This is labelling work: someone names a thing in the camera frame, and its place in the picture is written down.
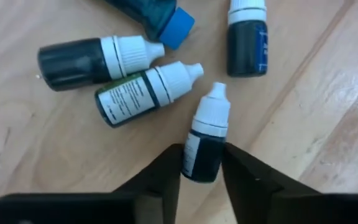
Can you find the white-capped green-label ink bottle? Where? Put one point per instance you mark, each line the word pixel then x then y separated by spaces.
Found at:
pixel 126 99

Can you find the blue-capped teal ink bottle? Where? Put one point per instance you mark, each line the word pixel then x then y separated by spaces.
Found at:
pixel 163 21

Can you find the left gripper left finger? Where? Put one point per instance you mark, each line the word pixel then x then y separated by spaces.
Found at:
pixel 169 174

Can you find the white-capped dark ink bottle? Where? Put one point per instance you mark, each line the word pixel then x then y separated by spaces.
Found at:
pixel 210 124

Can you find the white-capped blue-label ink bottle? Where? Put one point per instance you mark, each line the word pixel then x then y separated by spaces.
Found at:
pixel 245 46

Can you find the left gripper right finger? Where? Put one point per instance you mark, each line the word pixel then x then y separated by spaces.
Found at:
pixel 247 186

